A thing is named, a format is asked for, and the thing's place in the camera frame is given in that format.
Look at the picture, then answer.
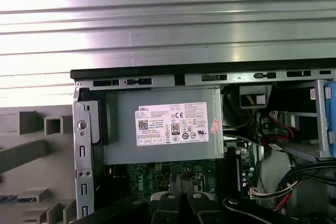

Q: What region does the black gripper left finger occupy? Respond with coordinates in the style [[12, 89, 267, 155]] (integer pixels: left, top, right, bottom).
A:
[[76, 173, 187, 224]]

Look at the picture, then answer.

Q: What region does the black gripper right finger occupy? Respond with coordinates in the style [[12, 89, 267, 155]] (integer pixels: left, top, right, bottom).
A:
[[183, 167, 336, 224]]

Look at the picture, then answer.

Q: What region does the blue RAM stick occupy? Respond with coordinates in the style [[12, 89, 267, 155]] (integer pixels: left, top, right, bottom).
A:
[[0, 194, 36, 203]]

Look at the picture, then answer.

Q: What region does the black RAM slot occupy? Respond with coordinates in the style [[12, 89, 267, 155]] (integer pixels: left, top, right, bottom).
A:
[[224, 145, 237, 196]]

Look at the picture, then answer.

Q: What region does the green motherboard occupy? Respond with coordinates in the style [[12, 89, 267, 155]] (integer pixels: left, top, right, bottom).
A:
[[125, 141, 260, 204]]

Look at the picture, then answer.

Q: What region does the grey power supply with label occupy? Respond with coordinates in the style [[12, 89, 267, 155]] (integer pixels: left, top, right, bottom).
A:
[[101, 87, 225, 166]]

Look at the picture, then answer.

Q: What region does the black open PC case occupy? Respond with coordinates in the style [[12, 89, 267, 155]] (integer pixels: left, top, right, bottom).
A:
[[70, 61, 336, 224]]

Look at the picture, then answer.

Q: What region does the grey parts rack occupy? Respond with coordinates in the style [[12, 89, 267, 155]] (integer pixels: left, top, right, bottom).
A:
[[0, 105, 79, 224]]

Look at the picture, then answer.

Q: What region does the blue disk carrier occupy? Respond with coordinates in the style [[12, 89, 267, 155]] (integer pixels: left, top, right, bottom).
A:
[[323, 82, 336, 158]]

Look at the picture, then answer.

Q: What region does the black cable bundle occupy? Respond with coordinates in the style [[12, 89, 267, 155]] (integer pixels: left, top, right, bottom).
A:
[[274, 159, 336, 210]]

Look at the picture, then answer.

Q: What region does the yellow power wire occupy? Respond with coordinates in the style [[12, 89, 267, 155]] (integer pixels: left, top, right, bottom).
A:
[[246, 94, 257, 131]]

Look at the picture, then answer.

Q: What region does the red SATA cable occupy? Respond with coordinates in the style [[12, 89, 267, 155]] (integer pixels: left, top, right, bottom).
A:
[[272, 121, 296, 142]]

